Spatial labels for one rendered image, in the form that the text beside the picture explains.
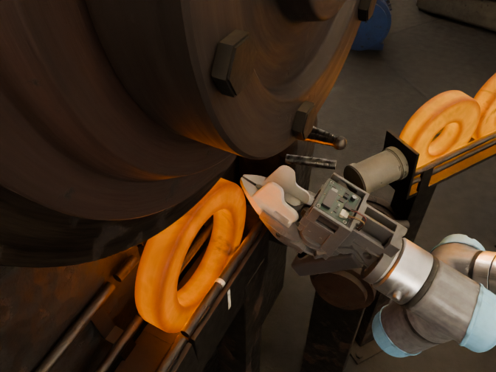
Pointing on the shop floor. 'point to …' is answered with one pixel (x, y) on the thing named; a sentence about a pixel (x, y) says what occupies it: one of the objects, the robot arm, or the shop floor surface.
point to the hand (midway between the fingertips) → (248, 185)
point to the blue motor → (374, 28)
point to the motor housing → (338, 311)
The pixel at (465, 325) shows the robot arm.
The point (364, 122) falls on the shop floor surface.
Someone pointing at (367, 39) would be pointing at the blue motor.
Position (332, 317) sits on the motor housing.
